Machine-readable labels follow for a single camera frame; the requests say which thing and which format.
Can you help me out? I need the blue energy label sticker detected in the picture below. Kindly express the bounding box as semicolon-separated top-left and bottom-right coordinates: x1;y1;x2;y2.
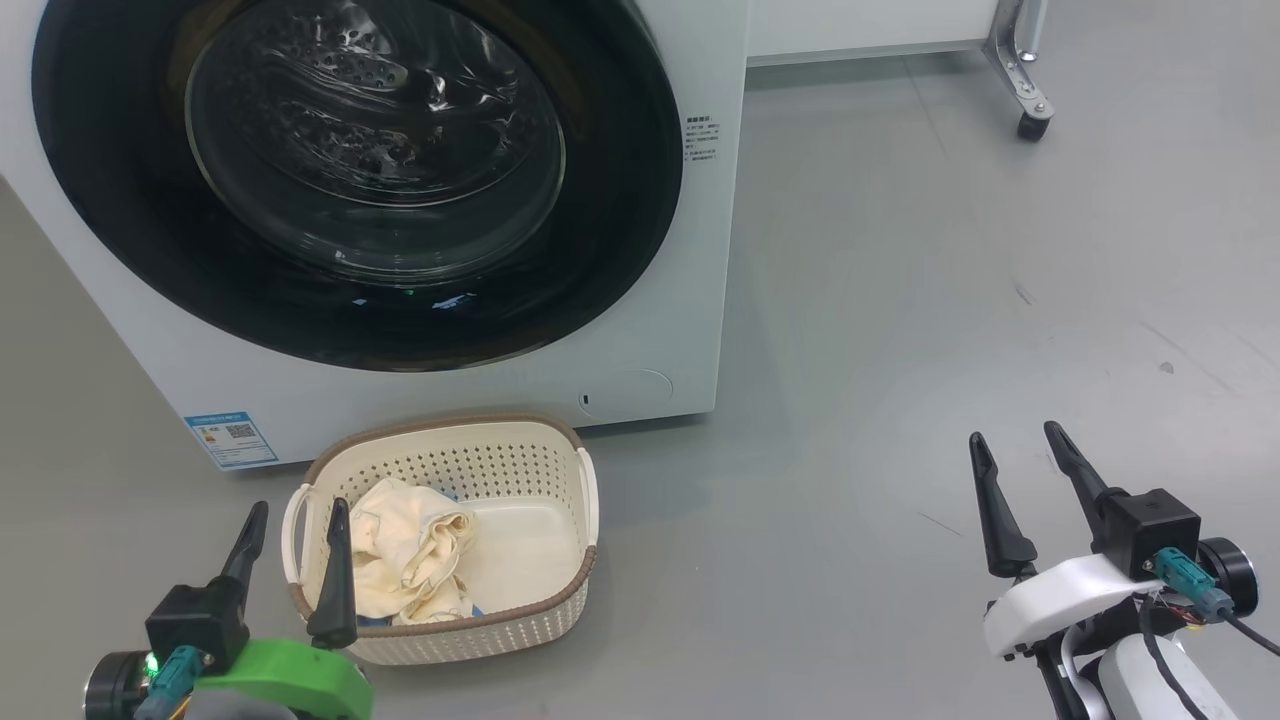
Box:
184;410;280;472

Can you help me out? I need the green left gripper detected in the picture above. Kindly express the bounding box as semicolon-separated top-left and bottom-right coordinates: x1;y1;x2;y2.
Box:
190;497;376;720

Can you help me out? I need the round black glass washer door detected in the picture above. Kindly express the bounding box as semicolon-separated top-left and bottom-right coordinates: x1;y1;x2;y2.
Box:
30;0;687;374

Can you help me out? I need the white front-load washing machine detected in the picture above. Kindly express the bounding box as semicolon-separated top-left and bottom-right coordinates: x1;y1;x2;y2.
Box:
0;0;751;473

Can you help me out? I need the white rolling partition metal leg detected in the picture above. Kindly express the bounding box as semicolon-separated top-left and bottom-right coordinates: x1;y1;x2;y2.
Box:
748;0;1056;142

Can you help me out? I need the cream perforated laundry basket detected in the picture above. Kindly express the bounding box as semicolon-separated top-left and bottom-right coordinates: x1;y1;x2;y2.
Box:
282;413;601;668

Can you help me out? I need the right teal connector black cable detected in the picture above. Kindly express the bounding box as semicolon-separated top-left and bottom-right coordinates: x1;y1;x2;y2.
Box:
1150;547;1280;659

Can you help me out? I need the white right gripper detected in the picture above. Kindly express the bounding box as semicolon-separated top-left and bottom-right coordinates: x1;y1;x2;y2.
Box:
968;421;1167;661

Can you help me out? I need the black text label on washer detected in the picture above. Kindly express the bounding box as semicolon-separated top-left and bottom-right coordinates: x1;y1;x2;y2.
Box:
684;115;724;167

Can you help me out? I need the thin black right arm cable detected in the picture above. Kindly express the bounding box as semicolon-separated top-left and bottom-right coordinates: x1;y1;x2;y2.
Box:
1138;598;1196;720

